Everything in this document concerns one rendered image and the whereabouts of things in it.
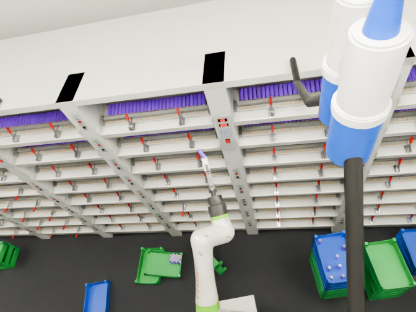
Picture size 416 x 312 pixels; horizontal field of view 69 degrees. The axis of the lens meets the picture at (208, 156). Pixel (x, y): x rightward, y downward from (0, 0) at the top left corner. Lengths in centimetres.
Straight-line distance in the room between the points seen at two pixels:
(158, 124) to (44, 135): 67
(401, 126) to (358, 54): 138
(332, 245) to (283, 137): 93
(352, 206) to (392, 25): 25
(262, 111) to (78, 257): 240
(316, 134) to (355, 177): 116
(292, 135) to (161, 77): 71
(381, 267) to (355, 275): 190
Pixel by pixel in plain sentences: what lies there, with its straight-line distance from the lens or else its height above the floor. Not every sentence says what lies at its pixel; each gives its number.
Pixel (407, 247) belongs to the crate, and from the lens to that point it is 273.
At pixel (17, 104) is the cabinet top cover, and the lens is 173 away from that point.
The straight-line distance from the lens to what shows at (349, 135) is 42.
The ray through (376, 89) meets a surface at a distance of 36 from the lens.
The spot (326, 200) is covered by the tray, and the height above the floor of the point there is 55.
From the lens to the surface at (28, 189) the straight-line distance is 262.
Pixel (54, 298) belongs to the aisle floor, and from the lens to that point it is 329.
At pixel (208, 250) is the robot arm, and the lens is 145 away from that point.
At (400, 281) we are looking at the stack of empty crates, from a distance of 243.
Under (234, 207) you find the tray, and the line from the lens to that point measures 227.
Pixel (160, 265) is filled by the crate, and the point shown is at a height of 7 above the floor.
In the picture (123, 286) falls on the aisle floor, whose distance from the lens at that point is 296.
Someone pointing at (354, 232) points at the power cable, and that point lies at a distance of 49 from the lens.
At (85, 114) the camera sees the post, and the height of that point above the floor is 166.
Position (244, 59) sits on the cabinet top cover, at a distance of 135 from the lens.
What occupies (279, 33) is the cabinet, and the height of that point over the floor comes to 176.
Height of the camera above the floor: 258
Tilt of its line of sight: 53 degrees down
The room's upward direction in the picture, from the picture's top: 21 degrees counter-clockwise
